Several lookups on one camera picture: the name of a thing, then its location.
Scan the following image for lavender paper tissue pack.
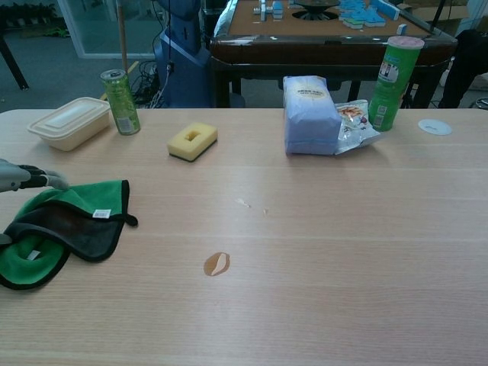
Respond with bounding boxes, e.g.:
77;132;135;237
282;75;343;156

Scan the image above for green drink can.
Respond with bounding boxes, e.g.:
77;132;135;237
100;69;142;136

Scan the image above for green chip canister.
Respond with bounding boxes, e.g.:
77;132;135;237
368;36;426;133

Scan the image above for beige lidded plastic container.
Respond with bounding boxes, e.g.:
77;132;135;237
27;96;112;153

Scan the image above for yellow sponge green base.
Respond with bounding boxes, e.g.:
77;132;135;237
166;121;219;163

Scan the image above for brown liquid spill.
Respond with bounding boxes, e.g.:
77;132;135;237
203;252;232;277

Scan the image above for blue white mahjong tile cluster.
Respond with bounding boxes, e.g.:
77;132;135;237
252;0;285;21

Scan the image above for silver snack bag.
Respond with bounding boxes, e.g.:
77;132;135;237
334;99;383;156

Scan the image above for black mahjong table centre dish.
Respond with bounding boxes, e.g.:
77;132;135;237
291;0;342;21

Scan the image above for green cleaning cloth black trim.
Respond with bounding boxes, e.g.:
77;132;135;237
0;179;139;291

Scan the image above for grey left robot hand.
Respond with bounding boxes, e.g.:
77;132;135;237
0;158;72;194

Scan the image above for tangled floor cables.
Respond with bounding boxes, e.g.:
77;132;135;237
128;59;165;109

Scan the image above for white glass partition frame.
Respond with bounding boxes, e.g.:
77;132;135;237
56;0;158;60

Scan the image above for wooden pole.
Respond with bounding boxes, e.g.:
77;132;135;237
117;0;129;73

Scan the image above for black garment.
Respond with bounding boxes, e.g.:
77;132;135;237
437;29;488;110

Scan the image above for grey table grommet cap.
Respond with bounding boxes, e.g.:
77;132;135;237
417;118;453;136

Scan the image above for black table leg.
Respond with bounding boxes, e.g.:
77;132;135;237
0;33;30;92

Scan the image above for blue machine base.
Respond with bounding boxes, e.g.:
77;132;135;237
153;0;213;110

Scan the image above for dark wooden mahjong table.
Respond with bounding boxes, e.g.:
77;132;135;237
209;0;459;110

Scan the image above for cardboard box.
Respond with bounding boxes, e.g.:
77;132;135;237
403;0;470;23

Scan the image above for blue mahjong tile pile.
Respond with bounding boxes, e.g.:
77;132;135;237
338;0;402;31

